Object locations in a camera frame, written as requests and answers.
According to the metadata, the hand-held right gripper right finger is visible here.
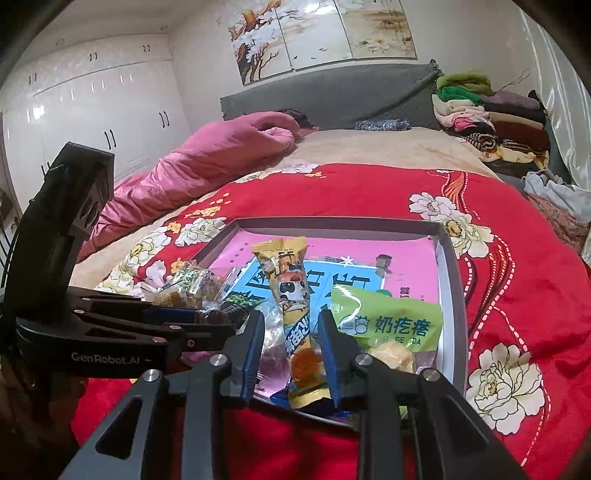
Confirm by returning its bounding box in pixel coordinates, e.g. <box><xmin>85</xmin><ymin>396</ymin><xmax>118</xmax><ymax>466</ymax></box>
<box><xmin>316</xmin><ymin>309</ymin><xmax>529</xmax><ymax>480</ymax></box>

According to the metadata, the clear green-label pastry packet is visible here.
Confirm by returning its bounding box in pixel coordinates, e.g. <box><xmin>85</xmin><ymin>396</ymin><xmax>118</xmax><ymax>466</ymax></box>
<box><xmin>152</xmin><ymin>263</ymin><xmax>222</xmax><ymax>309</ymax></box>

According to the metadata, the yellow cartoon snack stick packet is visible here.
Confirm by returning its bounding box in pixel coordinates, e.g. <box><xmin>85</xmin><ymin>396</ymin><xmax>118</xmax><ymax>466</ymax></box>
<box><xmin>250</xmin><ymin>236</ymin><xmax>333</xmax><ymax>411</ymax></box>

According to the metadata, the crumpled clothes pile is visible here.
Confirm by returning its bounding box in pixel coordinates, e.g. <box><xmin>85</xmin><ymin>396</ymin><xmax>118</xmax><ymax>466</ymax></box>
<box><xmin>524</xmin><ymin>170</ymin><xmax>591</xmax><ymax>259</ymax></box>

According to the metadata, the white wardrobe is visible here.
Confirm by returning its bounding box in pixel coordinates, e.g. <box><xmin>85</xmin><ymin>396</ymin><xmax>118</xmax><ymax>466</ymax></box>
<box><xmin>0</xmin><ymin>34</ymin><xmax>192</xmax><ymax>217</ymax></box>

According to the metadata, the grey headboard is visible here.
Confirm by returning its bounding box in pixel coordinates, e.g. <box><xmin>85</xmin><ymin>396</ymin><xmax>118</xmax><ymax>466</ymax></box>
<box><xmin>220</xmin><ymin>60</ymin><xmax>444</xmax><ymax>132</ymax></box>

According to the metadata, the green snack packet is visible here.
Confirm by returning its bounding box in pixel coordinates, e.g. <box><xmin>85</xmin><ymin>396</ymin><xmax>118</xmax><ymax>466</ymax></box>
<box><xmin>330</xmin><ymin>284</ymin><xmax>444</xmax><ymax>374</ymax></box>

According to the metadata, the blue patterned pillow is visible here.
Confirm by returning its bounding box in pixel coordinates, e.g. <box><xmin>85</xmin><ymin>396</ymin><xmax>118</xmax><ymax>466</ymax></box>
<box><xmin>355</xmin><ymin>119</ymin><xmax>411</xmax><ymax>132</ymax></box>

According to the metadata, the pink quilt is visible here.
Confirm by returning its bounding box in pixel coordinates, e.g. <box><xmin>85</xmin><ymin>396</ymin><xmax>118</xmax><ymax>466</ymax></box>
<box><xmin>76</xmin><ymin>112</ymin><xmax>298</xmax><ymax>264</ymax></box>

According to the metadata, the dark patterned pillow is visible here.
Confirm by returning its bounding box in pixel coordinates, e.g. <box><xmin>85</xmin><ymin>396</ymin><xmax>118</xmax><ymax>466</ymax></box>
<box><xmin>277</xmin><ymin>108</ymin><xmax>319</xmax><ymax>130</ymax></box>

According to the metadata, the black snack packet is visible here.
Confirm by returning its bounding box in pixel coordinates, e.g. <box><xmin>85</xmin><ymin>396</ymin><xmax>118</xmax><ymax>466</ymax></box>
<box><xmin>222</xmin><ymin>291</ymin><xmax>262</xmax><ymax>326</ymax></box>

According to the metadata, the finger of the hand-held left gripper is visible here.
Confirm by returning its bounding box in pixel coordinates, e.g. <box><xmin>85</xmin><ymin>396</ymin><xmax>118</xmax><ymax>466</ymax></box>
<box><xmin>83</xmin><ymin>318</ymin><xmax>237</xmax><ymax>354</ymax></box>
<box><xmin>69</xmin><ymin>286</ymin><xmax>218</xmax><ymax>326</ymax></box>

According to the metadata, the white satin curtain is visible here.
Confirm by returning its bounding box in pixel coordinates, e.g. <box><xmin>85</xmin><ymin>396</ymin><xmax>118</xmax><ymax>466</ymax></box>
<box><xmin>519</xmin><ymin>9</ymin><xmax>591</xmax><ymax>185</ymax></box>

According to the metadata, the shallow grey cardboard box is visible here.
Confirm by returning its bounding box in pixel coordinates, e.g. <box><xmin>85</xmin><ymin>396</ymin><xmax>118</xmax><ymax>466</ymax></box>
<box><xmin>196</xmin><ymin>217</ymin><xmax>462</xmax><ymax>425</ymax></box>

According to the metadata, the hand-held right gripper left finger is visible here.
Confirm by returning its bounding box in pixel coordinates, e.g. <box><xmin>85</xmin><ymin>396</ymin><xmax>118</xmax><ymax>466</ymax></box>
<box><xmin>58</xmin><ymin>310</ymin><xmax>266</xmax><ymax>480</ymax></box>

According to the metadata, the stack of folded clothes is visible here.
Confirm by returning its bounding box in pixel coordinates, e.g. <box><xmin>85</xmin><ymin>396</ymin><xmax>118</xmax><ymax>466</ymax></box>
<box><xmin>431</xmin><ymin>70</ymin><xmax>552</xmax><ymax>162</ymax></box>

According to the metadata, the floral wall painting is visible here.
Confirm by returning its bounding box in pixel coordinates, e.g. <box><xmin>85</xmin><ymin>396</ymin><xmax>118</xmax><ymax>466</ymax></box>
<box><xmin>227</xmin><ymin>0</ymin><xmax>419</xmax><ymax>87</ymax></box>

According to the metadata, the clear packet with red pastry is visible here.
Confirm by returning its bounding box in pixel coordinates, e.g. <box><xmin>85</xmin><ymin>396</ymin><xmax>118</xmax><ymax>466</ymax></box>
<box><xmin>249</xmin><ymin>300</ymin><xmax>296</xmax><ymax>386</ymax></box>

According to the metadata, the red floral blanket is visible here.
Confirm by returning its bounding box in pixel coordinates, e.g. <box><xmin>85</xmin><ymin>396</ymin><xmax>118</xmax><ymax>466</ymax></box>
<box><xmin>69</xmin><ymin>162</ymin><xmax>591</xmax><ymax>480</ymax></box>

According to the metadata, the blue foil snack packet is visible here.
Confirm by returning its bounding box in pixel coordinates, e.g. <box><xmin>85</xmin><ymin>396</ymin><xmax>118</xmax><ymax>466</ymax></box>
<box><xmin>270</xmin><ymin>388</ymin><xmax>361</xmax><ymax>418</ymax></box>

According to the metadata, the beige bedsheet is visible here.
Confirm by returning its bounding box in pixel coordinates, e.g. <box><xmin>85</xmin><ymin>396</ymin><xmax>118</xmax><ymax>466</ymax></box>
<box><xmin>69</xmin><ymin>127</ymin><xmax>502</xmax><ymax>289</ymax></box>

